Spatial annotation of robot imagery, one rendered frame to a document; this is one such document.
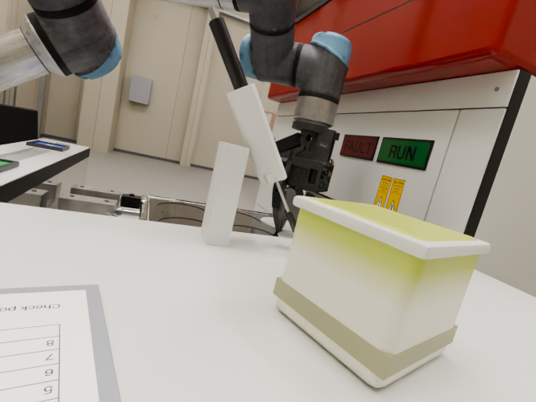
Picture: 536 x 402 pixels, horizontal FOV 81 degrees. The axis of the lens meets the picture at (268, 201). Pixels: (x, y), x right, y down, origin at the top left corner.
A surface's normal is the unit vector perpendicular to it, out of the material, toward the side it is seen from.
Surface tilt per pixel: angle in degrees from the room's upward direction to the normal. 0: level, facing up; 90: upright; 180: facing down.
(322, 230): 90
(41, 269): 0
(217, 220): 90
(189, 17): 90
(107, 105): 90
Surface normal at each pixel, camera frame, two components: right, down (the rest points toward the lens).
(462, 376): 0.23, -0.96
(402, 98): -0.92, -0.15
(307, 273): -0.77, -0.07
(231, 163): 0.33, 0.23
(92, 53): 0.51, 0.77
